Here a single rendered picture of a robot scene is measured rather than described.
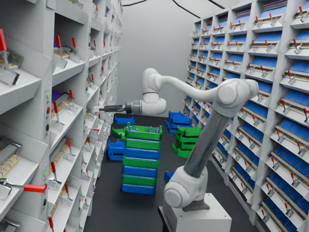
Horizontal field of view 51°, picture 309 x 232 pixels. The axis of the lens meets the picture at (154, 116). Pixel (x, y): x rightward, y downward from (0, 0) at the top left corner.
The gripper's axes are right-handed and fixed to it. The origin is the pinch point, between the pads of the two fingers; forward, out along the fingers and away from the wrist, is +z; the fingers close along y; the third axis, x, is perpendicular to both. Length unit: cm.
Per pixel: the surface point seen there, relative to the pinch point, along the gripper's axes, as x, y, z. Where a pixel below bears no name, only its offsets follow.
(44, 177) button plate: 6, -120, 1
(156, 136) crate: -36, 57, -38
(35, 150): 15, -124, 1
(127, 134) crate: -34, 59, -15
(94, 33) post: 45.5, 15.9, 1.7
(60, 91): 19, -54, 10
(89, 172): -46.0, 12.9, 10.5
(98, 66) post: 24.8, 15.9, 0.2
